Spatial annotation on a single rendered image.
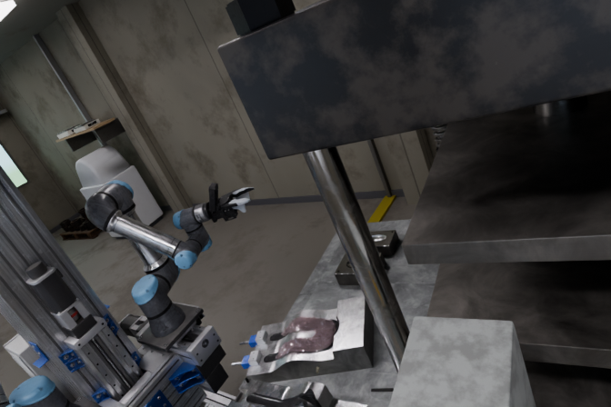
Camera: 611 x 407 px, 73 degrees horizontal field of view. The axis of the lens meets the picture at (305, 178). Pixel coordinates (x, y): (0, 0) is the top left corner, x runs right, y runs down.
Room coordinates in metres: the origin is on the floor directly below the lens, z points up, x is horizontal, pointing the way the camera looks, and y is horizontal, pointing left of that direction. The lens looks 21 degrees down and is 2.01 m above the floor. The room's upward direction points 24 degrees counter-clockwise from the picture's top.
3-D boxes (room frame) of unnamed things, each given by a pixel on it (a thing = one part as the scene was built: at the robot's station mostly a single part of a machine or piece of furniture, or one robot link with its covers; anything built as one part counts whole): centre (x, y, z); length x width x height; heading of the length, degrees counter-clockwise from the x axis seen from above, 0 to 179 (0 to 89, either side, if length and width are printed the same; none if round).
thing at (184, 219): (1.62, 0.51, 1.43); 0.11 x 0.08 x 0.09; 74
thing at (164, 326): (1.56, 0.80, 1.09); 0.15 x 0.15 x 0.10
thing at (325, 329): (1.32, 0.25, 0.90); 0.26 x 0.18 x 0.08; 71
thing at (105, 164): (6.11, 2.69, 0.68); 0.70 x 0.61 x 1.35; 48
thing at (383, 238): (1.80, -0.21, 0.83); 0.17 x 0.13 x 0.06; 54
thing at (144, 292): (1.57, 0.80, 1.20); 0.13 x 0.12 x 0.14; 164
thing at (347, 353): (1.33, 0.25, 0.85); 0.50 x 0.26 x 0.11; 71
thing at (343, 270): (1.65, -0.07, 0.83); 0.20 x 0.15 x 0.07; 54
